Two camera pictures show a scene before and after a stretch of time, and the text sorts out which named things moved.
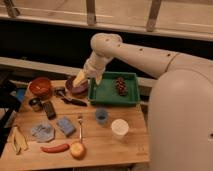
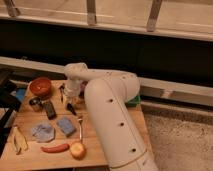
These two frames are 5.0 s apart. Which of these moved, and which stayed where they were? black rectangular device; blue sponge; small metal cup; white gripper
Moved: white gripper
Stayed: blue sponge; black rectangular device; small metal cup
